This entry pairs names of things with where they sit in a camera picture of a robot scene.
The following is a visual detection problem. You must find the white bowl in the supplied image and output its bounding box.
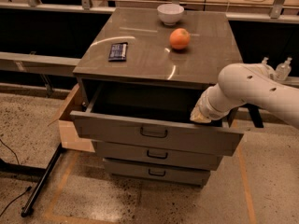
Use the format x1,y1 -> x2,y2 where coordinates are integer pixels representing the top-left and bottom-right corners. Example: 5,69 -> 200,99
157,4 -> 184,25

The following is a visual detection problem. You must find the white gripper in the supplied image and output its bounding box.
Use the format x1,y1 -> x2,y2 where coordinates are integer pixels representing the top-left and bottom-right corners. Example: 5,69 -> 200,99
190,91 -> 231,123

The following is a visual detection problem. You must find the clear sanitizer bottle right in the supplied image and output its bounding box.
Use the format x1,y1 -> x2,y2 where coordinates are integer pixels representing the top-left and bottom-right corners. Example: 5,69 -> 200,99
276,57 -> 292,81

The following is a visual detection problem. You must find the grey middle drawer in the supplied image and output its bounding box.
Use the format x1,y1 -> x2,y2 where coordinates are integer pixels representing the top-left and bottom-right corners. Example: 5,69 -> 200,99
93,141 -> 222,171

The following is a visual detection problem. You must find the grey bottom drawer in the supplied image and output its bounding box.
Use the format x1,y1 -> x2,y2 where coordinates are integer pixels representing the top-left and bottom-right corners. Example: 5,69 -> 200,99
103,158 -> 210,187

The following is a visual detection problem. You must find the grey top drawer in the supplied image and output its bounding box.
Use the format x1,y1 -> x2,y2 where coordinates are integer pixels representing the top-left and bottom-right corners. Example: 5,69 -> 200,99
70,83 -> 243,156

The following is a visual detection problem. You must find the cardboard box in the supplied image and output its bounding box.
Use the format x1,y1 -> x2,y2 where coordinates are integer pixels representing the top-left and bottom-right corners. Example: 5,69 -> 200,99
50,84 -> 94,152

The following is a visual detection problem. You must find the clear sanitizer bottle left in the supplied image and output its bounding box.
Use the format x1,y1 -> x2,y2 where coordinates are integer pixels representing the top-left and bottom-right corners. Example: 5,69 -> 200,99
262,57 -> 276,80

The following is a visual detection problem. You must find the black metal floor bar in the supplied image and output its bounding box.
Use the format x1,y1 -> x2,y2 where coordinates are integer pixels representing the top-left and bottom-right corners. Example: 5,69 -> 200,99
21,144 -> 64,217

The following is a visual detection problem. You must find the orange fruit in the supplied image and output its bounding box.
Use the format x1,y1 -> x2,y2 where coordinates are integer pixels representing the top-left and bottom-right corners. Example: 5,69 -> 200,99
169,28 -> 191,49

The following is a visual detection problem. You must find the grey drawer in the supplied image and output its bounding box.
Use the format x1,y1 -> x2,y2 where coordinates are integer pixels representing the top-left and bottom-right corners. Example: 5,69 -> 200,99
70,83 -> 243,156
93,141 -> 222,171
103,158 -> 210,187

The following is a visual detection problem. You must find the black floor cable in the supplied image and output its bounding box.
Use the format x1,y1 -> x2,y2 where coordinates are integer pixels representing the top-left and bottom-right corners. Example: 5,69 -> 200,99
0,138 -> 34,217

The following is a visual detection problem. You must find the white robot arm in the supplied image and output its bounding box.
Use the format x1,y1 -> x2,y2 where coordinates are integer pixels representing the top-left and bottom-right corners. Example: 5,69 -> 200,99
190,63 -> 299,128

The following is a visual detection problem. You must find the clear sanitizer bottle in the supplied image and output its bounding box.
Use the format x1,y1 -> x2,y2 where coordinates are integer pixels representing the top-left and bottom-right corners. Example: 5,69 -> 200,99
276,57 -> 292,81
262,57 -> 276,80

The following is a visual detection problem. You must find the grey drawer cabinet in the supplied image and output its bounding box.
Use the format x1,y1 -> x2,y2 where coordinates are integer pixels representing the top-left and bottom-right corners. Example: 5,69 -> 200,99
72,7 -> 253,187

